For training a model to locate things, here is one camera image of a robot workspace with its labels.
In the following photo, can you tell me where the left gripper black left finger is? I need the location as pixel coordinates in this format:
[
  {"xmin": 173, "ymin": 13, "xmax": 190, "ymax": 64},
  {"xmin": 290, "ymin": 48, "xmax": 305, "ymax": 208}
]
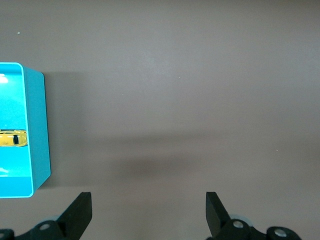
[{"xmin": 0, "ymin": 191, "xmax": 93, "ymax": 240}]

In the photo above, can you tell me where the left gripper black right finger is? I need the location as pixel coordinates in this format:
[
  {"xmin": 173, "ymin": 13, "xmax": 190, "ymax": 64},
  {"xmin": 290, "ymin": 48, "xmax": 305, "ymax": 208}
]
[{"xmin": 205, "ymin": 191, "xmax": 301, "ymax": 240}]

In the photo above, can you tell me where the yellow beetle toy car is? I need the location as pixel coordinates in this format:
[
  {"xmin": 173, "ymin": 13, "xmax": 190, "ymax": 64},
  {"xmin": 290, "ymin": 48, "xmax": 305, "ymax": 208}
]
[{"xmin": 0, "ymin": 129, "xmax": 28, "ymax": 148}]

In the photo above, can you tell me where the teal plastic bin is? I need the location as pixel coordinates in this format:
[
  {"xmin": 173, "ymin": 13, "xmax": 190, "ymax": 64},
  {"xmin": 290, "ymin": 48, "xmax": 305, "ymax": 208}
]
[{"xmin": 0, "ymin": 62, "xmax": 52, "ymax": 200}]

